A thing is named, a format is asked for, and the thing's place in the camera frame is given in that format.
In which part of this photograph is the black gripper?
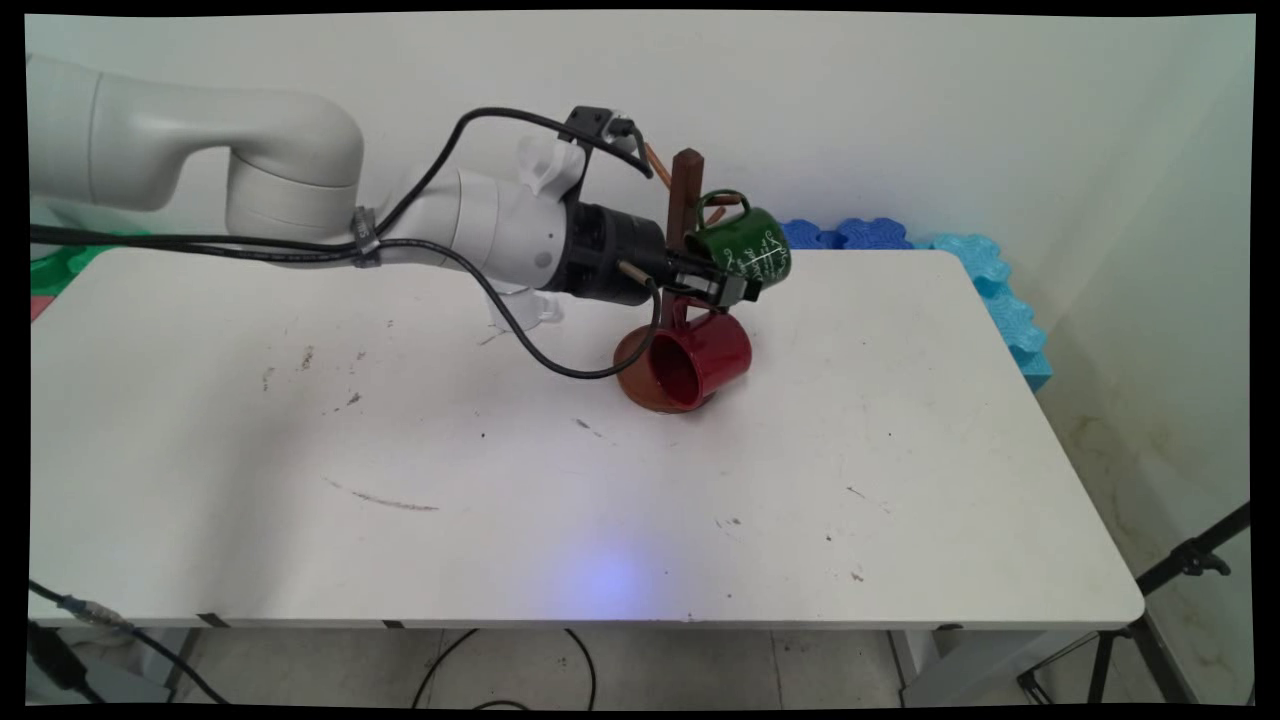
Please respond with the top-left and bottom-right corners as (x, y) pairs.
(560, 203), (763, 307)

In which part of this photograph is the green ceramic mug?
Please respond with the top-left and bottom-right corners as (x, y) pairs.
(685, 190), (793, 293)

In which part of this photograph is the red ceramic mug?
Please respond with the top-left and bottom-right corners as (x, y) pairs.
(648, 310), (753, 409)

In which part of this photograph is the brown wooden mug tree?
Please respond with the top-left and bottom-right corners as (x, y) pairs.
(613, 143), (736, 414)

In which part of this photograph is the dark blue foam mat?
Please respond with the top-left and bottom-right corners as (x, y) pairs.
(780, 218), (913, 251)

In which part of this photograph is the white enamel mug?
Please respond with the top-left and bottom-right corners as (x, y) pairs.
(487, 285), (564, 336)

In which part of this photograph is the light blue foam mat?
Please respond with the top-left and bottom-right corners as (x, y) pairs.
(912, 233), (1053, 393)

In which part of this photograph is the black tripod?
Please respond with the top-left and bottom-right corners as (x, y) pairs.
(1018, 500), (1253, 706)

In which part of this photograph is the green foam mat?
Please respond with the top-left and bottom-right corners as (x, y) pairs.
(30, 232), (151, 298)

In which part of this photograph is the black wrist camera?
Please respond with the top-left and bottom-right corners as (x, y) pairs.
(558, 105), (656, 181)

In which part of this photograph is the white camera bracket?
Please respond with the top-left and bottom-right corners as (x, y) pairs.
(515, 133), (589, 198)

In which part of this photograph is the black camera cable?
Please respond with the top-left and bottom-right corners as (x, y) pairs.
(30, 107), (601, 251)

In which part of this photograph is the grey cable strap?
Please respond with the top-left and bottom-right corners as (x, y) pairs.
(350, 205), (383, 269)

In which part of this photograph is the black looped floor cable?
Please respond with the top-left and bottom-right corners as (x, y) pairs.
(412, 628), (598, 711)

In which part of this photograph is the black cable with blue plug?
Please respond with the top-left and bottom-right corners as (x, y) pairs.
(28, 578), (231, 706)

